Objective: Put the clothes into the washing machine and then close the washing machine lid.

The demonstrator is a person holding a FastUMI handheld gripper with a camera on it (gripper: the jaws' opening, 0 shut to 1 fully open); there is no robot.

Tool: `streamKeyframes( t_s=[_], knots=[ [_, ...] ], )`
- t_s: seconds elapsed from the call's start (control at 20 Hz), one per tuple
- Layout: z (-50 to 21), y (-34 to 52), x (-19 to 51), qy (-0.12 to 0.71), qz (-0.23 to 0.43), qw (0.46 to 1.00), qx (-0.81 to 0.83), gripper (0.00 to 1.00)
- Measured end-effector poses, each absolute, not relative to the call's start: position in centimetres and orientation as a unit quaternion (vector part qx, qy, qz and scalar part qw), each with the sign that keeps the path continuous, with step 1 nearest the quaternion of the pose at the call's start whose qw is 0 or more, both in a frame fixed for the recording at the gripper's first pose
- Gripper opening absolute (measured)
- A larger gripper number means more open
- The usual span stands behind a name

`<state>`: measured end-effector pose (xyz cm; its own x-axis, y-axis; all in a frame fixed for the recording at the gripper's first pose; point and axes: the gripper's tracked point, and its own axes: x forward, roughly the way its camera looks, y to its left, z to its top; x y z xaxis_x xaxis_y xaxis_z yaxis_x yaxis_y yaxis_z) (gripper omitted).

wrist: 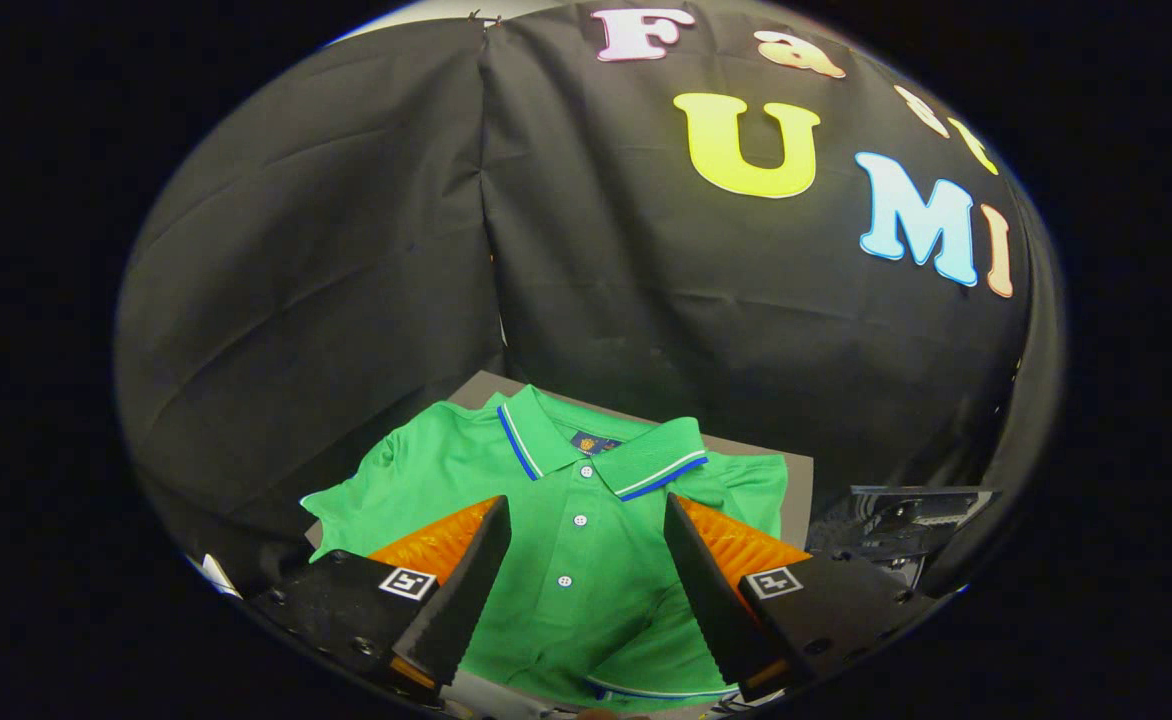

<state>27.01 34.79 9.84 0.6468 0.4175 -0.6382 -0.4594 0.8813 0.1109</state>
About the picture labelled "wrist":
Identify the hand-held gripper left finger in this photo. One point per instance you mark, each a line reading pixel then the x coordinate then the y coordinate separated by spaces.
pixel 466 590

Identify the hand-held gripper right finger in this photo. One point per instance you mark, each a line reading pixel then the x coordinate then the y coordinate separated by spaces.
pixel 706 590

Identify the green polo shirt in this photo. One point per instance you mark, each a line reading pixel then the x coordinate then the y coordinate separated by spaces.
pixel 586 560

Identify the dark grey washing machine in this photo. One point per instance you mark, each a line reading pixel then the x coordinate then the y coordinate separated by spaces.
pixel 886 525

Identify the dark grey cabinet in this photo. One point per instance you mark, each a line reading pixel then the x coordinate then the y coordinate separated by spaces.
pixel 796 500

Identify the black backdrop cloth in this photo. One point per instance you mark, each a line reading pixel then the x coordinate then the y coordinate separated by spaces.
pixel 346 250

